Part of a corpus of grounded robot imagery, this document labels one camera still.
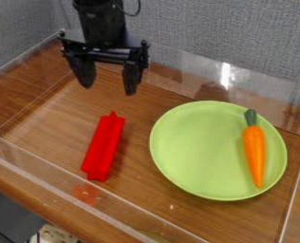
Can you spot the clear acrylic enclosure wall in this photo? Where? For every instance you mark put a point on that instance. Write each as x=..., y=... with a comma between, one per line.
x=49, y=118

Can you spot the green plate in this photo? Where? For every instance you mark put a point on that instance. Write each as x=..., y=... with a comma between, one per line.
x=196, y=147

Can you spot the orange toy carrot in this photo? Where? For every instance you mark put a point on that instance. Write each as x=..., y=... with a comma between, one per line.
x=253, y=142

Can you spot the white power strip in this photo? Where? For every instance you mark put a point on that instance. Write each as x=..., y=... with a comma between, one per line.
x=51, y=234

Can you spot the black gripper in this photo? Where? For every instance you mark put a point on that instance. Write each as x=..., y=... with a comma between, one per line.
x=102, y=40

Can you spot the red star-profile block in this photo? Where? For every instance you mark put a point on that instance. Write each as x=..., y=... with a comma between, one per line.
x=98, y=160

